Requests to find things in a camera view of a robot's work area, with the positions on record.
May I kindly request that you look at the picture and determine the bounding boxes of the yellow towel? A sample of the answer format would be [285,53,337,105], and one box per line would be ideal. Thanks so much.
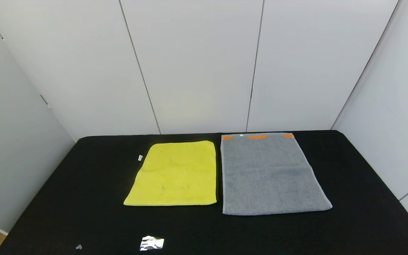
[124,141,217,206]

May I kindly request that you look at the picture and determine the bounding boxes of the grey towel with orange marks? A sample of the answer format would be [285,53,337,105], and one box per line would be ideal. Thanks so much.
[221,133,333,215]

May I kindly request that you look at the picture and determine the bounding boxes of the crumpled silver foil scrap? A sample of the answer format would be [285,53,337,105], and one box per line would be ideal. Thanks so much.
[140,236,164,251]

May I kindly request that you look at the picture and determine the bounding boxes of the black table cloth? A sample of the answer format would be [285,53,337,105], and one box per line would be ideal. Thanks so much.
[0,130,408,255]

